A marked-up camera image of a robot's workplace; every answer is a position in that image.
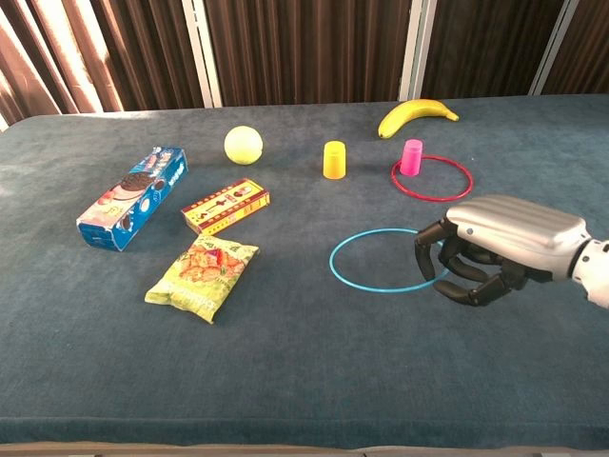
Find white window frame post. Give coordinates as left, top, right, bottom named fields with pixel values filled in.
left=398, top=0, right=438, bottom=102
left=183, top=0, right=224, bottom=109
left=530, top=0, right=584, bottom=96

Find yellow banana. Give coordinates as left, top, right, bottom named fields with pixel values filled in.
left=378, top=98, right=461, bottom=140

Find blue plastic ring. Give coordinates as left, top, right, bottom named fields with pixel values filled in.
left=328, top=228, right=451, bottom=292

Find dark blue table cloth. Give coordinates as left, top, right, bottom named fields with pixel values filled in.
left=0, top=92, right=609, bottom=451

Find brown pleated curtain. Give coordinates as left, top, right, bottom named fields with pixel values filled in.
left=421, top=0, right=567, bottom=100
left=0, top=0, right=206, bottom=128
left=204, top=0, right=413, bottom=108
left=544, top=0, right=609, bottom=96

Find red plastic ring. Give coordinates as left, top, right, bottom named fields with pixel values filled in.
left=390, top=155, right=475, bottom=203

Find red yellow carton box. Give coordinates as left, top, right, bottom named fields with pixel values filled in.
left=181, top=177, right=271, bottom=235

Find yellow cup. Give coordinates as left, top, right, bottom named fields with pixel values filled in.
left=323, top=140, right=347, bottom=181

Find green snack bag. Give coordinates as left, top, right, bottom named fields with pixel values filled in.
left=144, top=234, right=261, bottom=325

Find blue Oreo cookie box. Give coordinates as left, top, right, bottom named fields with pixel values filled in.
left=75, top=146, right=189, bottom=251

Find pink cup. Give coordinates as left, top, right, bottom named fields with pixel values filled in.
left=399, top=138, right=424, bottom=177

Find yellow ball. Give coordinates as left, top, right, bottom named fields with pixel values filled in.
left=224, top=125, right=265, bottom=167

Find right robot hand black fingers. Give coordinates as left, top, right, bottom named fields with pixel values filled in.
left=413, top=193, right=594, bottom=308

